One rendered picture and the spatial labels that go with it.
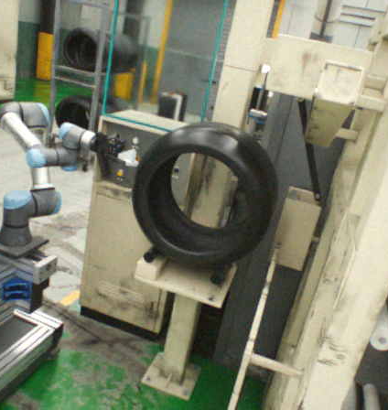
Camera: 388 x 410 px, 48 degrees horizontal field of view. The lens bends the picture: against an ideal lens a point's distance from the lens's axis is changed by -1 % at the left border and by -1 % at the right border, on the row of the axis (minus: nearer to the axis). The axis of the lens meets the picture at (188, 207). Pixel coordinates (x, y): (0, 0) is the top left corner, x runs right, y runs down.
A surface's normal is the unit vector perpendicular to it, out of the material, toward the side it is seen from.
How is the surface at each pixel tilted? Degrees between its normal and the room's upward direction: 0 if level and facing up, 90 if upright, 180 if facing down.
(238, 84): 90
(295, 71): 90
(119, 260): 90
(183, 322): 90
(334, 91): 72
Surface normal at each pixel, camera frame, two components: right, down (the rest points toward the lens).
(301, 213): -0.29, 0.29
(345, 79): -0.22, 0.00
